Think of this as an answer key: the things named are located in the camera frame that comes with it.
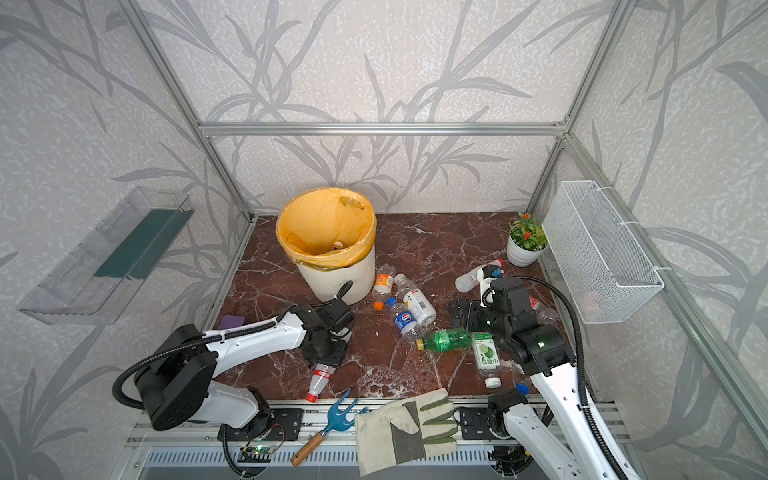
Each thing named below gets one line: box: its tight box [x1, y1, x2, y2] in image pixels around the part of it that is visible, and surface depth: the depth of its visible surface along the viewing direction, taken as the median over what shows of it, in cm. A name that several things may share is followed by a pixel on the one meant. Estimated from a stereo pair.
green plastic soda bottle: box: [415, 328, 475, 353], surface depth 86 cm
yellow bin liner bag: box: [276, 187, 378, 269], surface depth 88 cm
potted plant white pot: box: [502, 212, 549, 267], surface depth 99 cm
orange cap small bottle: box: [372, 263, 396, 312], surface depth 98 cm
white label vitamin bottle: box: [394, 273, 437, 326], surface depth 92 cm
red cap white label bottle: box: [305, 362, 337, 403], surface depth 79 cm
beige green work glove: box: [355, 388, 458, 477], surface depth 74 cm
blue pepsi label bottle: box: [386, 297, 417, 335], surface depth 89 cm
